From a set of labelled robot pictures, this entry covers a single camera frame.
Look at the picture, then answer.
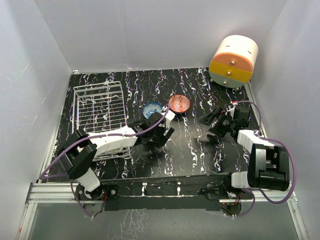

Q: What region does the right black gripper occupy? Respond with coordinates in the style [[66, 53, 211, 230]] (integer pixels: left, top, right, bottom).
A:
[[199, 106, 236, 138]]

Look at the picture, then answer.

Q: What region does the blue patterned bowl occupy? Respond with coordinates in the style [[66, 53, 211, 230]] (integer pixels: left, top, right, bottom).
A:
[[142, 102, 163, 119]]

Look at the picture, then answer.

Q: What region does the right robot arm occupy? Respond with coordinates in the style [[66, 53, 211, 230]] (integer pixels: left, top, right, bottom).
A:
[[199, 106, 290, 199]]

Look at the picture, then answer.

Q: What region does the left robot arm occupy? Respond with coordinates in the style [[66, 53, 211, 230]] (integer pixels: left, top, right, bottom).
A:
[[56, 110, 176, 200]]

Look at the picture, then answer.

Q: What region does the red patterned bowl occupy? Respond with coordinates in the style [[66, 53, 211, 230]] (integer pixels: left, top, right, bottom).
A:
[[168, 94, 191, 114]]

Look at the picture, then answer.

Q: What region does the round pastel drawer cabinet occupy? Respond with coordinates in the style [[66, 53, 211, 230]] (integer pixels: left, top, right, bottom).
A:
[[208, 35, 259, 89]]

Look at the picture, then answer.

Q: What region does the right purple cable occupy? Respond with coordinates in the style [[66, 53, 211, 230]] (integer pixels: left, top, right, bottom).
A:
[[234, 100, 298, 218]]

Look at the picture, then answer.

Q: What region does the purple cable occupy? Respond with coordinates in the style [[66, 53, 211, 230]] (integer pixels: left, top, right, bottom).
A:
[[234, 100, 298, 218], [38, 103, 171, 218]]

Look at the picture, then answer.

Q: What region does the white wire dish rack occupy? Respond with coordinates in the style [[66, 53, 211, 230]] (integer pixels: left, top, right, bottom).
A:
[[73, 80, 133, 161]]

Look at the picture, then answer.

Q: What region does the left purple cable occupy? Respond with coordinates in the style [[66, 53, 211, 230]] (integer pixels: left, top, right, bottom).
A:
[[38, 103, 171, 218]]

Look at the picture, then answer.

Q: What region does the aluminium frame rail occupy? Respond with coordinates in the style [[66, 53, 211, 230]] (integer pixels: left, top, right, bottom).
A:
[[17, 82, 310, 240]]

